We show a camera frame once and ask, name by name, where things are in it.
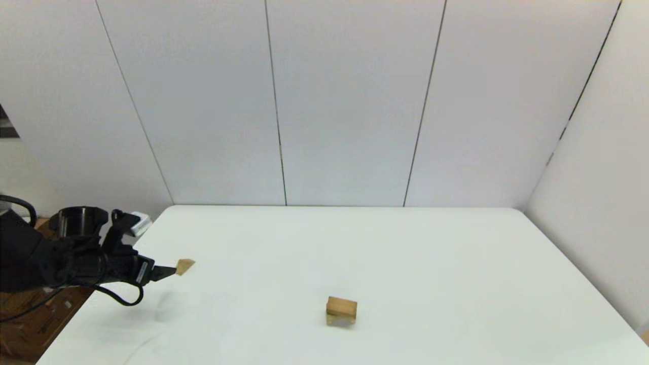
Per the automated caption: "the rectangular wooden block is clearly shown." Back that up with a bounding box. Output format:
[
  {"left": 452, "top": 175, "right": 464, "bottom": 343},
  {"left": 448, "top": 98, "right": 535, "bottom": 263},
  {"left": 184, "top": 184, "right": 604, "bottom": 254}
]
[{"left": 327, "top": 297, "right": 358, "bottom": 321}]

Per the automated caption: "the brown cardboard box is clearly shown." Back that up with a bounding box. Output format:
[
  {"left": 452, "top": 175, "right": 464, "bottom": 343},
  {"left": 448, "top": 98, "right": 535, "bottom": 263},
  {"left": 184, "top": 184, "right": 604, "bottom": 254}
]
[
  {"left": 0, "top": 286, "right": 97, "bottom": 363},
  {"left": 35, "top": 218, "right": 64, "bottom": 241}
]

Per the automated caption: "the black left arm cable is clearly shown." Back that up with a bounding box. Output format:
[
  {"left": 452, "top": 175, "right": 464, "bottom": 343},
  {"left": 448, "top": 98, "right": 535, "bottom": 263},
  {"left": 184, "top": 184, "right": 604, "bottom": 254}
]
[{"left": 0, "top": 195, "right": 145, "bottom": 323}]

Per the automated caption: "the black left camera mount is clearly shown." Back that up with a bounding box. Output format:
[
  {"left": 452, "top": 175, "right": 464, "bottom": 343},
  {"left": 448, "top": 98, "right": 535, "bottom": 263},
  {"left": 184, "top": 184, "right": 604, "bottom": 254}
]
[{"left": 104, "top": 209, "right": 140, "bottom": 254}]

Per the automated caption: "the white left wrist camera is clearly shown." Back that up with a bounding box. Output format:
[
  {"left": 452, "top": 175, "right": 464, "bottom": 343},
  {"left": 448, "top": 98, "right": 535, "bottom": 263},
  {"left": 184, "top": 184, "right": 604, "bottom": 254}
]
[{"left": 131, "top": 212, "right": 152, "bottom": 237}]

